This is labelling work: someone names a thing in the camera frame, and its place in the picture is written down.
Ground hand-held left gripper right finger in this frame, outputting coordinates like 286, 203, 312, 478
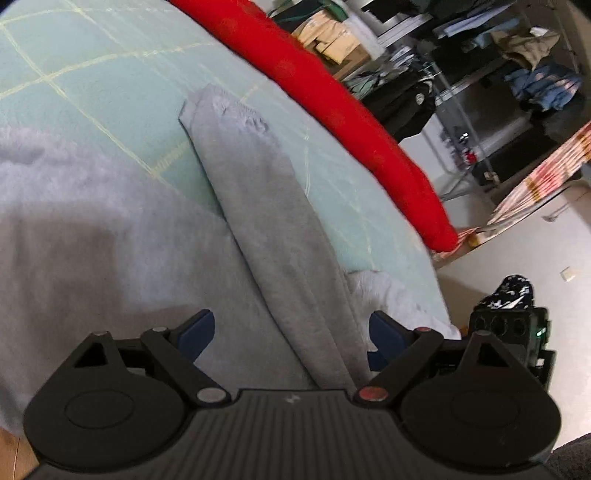
353, 311, 513, 409

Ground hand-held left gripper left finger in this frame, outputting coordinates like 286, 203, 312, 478
69, 310, 232, 407

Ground light grey garment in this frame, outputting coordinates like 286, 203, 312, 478
0, 124, 324, 444

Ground metal clothes rack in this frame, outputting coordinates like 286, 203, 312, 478
379, 0, 591, 204

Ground white fleece cloth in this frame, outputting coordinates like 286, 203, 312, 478
346, 270, 462, 342

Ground navy white patterned garment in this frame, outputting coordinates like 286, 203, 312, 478
475, 274, 535, 315

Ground pink floral curtain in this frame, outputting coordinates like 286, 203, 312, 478
431, 121, 591, 259

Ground red quilt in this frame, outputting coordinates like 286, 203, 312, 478
168, 0, 459, 254

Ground black jacket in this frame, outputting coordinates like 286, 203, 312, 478
365, 69, 437, 141

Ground blue denim garment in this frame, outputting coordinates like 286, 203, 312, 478
505, 65, 583, 112

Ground pale green garment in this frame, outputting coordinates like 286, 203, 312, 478
344, 65, 402, 95

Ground bed with green checked sheet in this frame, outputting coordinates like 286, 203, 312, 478
0, 0, 451, 324

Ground khaki garment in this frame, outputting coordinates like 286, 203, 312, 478
492, 28, 561, 70

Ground beige shorts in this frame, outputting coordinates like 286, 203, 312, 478
292, 10, 361, 63

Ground green bag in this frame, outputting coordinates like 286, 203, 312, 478
270, 0, 352, 24

